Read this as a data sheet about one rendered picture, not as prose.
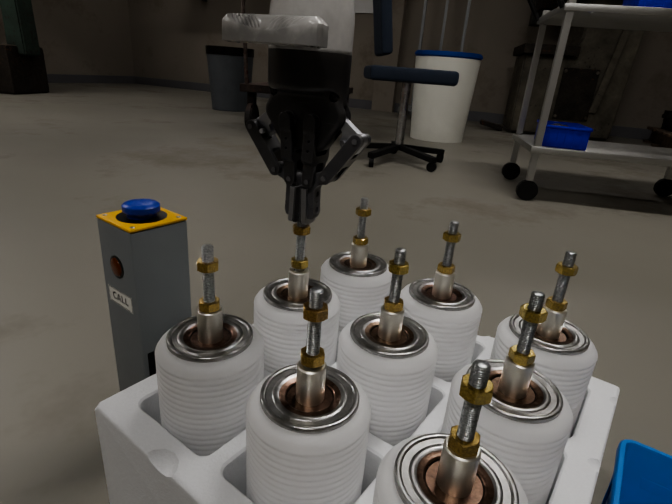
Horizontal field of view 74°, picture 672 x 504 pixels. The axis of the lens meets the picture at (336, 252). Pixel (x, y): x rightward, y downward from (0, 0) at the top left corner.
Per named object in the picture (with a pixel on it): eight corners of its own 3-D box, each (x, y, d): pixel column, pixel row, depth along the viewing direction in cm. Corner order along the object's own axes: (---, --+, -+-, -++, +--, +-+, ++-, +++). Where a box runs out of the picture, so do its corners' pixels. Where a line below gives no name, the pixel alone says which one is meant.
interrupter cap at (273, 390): (355, 371, 38) (356, 364, 38) (362, 439, 31) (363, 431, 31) (266, 367, 38) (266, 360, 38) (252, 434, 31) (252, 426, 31)
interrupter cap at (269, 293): (298, 276, 55) (298, 270, 54) (345, 298, 50) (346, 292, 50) (248, 295, 49) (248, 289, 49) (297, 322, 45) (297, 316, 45)
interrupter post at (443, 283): (431, 300, 51) (436, 274, 50) (429, 291, 53) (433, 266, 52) (453, 302, 51) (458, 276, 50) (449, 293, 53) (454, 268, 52)
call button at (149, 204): (135, 228, 48) (133, 210, 48) (115, 219, 51) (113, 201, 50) (168, 220, 51) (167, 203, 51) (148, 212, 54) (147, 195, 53)
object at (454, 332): (383, 441, 55) (402, 311, 48) (381, 389, 64) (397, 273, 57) (462, 449, 54) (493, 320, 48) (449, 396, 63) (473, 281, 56)
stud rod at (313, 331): (318, 383, 33) (324, 292, 31) (304, 383, 33) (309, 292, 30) (317, 374, 34) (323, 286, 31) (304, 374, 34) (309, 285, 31)
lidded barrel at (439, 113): (461, 146, 352) (477, 52, 326) (396, 137, 371) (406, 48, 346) (472, 139, 397) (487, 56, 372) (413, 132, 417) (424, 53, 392)
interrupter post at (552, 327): (535, 339, 45) (543, 310, 44) (533, 327, 47) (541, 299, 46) (561, 344, 45) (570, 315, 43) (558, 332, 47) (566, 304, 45)
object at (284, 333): (292, 386, 63) (298, 269, 56) (345, 422, 57) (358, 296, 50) (236, 422, 56) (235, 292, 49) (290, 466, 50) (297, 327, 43)
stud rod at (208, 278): (202, 325, 40) (198, 246, 37) (208, 320, 41) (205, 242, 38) (212, 327, 40) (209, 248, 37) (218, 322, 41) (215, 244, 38)
